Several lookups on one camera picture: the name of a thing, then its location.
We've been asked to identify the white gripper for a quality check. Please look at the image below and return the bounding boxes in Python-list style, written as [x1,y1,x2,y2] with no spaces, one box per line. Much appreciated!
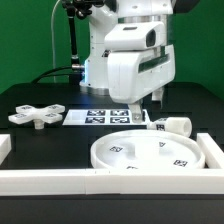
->
[107,45,175,123]

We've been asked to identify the white round table top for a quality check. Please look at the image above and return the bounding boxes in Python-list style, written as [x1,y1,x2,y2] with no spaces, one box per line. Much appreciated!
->
[90,130,205,170]

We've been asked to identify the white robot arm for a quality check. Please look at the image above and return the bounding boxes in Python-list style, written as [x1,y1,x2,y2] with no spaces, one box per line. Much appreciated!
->
[80,0,200,123]

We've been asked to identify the white marker sheet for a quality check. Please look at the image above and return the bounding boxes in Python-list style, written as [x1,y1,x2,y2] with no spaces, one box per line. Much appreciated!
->
[62,109,151,127]

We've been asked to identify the white U-shaped fence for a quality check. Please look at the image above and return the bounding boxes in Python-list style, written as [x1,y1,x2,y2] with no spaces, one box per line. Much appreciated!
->
[0,133,224,196]

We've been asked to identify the white cross-shaped table base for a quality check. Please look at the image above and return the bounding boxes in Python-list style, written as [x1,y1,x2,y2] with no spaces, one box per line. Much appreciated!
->
[8,104,65,130]

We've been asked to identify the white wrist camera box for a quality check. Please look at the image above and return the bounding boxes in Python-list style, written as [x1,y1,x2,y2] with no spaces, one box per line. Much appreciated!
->
[104,21,166,51]

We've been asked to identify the black cable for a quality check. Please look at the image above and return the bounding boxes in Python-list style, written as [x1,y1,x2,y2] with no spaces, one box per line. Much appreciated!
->
[30,65,84,84]

